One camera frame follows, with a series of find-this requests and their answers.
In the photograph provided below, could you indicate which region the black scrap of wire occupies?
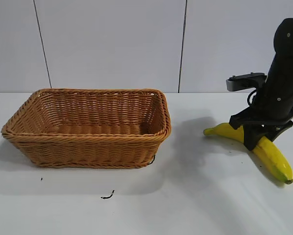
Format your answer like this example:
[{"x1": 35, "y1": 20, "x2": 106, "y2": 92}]
[{"x1": 100, "y1": 189, "x2": 115, "y2": 200}]

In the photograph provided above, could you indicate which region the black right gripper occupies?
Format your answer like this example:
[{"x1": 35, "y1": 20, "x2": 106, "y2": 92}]
[{"x1": 229, "y1": 56, "x2": 293, "y2": 151}]

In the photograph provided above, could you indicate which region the brown woven wicker basket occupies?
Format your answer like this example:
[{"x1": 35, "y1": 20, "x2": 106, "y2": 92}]
[{"x1": 0, "y1": 88, "x2": 173, "y2": 170}]

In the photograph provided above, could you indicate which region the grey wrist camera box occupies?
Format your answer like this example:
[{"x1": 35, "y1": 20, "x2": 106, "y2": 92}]
[{"x1": 225, "y1": 72, "x2": 268, "y2": 93}]

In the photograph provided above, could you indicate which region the black camera cable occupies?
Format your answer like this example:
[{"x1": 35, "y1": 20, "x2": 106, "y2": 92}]
[{"x1": 246, "y1": 89, "x2": 260, "y2": 106}]

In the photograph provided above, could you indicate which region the yellow banana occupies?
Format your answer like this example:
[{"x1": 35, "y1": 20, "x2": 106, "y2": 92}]
[{"x1": 203, "y1": 122, "x2": 293, "y2": 185}]

